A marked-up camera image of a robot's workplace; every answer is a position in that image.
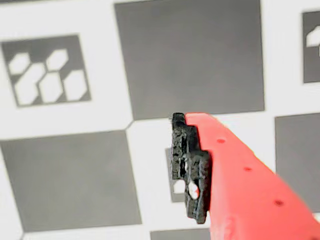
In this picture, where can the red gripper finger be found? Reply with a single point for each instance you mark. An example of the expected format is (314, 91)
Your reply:
(245, 195)

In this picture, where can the black white marker checkerboard mat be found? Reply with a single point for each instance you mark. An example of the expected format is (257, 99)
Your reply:
(70, 175)

